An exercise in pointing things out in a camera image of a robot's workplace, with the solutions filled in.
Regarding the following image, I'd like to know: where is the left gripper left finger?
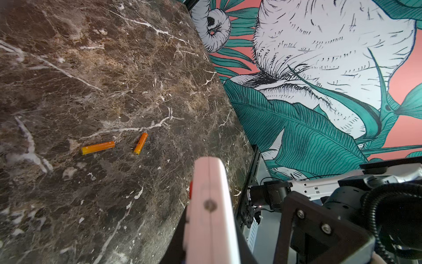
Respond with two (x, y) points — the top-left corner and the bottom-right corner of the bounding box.
(159, 207), (187, 264)

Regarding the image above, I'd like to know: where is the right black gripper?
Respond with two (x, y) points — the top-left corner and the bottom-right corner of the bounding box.
(274, 183), (422, 264)

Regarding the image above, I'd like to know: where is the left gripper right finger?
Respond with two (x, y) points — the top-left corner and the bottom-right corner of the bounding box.
(235, 222), (258, 264)

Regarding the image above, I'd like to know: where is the white remote control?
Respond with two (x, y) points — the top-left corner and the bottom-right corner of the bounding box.
(183, 157), (241, 264)

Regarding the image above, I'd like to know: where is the orange battery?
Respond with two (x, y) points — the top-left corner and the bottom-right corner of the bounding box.
(134, 133), (148, 155)
(81, 141), (115, 155)

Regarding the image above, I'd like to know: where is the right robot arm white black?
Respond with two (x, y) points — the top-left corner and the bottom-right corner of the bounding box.
(237, 157), (422, 264)

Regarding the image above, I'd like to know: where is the white slotted cable duct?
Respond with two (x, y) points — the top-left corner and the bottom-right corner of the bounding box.
(246, 218), (258, 253)

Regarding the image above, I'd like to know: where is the black mounting rail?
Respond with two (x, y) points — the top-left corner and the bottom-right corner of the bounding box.
(235, 145), (260, 229)

